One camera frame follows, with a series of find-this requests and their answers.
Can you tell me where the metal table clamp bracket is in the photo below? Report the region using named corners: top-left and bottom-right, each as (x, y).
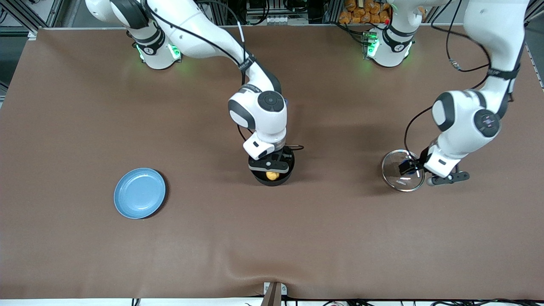
top-left (263, 281), bottom-right (288, 306)

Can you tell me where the orange packaged goods pile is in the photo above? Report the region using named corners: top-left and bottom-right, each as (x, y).
top-left (339, 0), bottom-right (391, 25)

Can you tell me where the glass lid with blue knob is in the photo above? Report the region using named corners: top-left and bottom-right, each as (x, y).
top-left (381, 149), bottom-right (427, 193)

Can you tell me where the aluminium frame strut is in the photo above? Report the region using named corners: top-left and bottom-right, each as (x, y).
top-left (0, 0), bottom-right (64, 41)
top-left (525, 0), bottom-right (544, 26)

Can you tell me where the brown table mat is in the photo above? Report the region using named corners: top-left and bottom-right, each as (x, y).
top-left (0, 23), bottom-right (544, 300)

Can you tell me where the light blue plate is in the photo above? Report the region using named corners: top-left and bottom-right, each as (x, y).
top-left (113, 168), bottom-right (166, 220)

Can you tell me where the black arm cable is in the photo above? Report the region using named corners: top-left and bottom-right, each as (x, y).
top-left (404, 0), bottom-right (493, 162)
top-left (140, 0), bottom-right (305, 150)

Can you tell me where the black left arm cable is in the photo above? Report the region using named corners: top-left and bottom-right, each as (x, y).
top-left (404, 0), bottom-right (493, 162)

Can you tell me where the green lit control box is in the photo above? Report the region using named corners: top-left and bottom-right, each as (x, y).
top-left (361, 31), bottom-right (377, 58)

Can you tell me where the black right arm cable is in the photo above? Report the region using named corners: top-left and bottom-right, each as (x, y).
top-left (140, 0), bottom-right (305, 150)

